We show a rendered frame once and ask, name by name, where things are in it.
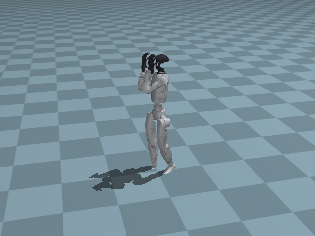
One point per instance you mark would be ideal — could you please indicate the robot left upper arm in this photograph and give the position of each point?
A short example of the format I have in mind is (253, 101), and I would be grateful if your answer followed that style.
(160, 82)

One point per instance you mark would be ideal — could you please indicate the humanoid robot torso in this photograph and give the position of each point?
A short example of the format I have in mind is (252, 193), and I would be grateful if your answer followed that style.
(159, 96)

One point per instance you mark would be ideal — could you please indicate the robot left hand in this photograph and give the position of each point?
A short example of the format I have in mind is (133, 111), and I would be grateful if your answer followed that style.
(151, 63)

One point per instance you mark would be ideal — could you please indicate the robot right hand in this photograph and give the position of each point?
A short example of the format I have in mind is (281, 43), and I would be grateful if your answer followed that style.
(144, 59)

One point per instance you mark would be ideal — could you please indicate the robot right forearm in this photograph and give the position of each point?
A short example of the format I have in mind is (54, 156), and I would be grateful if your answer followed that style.
(142, 77)

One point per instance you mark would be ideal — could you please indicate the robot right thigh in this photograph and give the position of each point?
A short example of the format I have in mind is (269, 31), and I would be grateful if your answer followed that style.
(150, 130)

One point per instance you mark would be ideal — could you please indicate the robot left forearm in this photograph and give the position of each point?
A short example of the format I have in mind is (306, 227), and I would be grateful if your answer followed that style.
(147, 80)

